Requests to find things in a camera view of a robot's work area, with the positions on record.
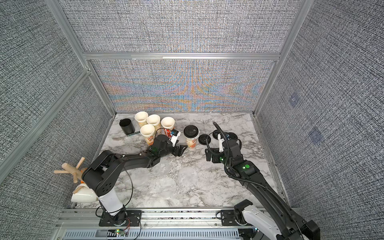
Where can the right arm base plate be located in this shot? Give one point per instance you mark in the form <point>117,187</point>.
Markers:
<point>229,218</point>

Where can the black lid back right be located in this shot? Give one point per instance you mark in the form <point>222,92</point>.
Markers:
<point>232,136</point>

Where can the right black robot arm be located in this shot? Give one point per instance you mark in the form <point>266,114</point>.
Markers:
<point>281,222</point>

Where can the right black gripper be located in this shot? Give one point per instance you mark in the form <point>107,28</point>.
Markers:
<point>214,155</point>

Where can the red paper cup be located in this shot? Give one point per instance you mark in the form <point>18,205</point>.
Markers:
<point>168,124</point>

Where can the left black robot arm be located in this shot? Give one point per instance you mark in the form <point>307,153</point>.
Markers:
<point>103,173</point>

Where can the black lid front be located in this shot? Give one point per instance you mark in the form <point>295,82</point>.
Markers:
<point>191,131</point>

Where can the white mug on rack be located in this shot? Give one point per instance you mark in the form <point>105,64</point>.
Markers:
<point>83,194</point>

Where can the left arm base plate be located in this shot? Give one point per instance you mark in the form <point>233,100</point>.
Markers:
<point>122,219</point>

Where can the wooden peg rack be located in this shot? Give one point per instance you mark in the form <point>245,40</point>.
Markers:
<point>76,172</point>

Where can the black lid back middle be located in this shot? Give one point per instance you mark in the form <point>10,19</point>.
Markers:
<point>217,135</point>

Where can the black lid left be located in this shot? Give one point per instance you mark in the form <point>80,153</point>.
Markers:
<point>204,139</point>

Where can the black lid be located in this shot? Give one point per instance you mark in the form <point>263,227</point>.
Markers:
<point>232,136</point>
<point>191,131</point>
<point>217,135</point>
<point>204,139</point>

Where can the black cylindrical cup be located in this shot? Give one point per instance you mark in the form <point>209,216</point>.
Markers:
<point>127,126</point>

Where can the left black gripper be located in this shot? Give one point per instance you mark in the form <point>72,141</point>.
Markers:
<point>175,149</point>

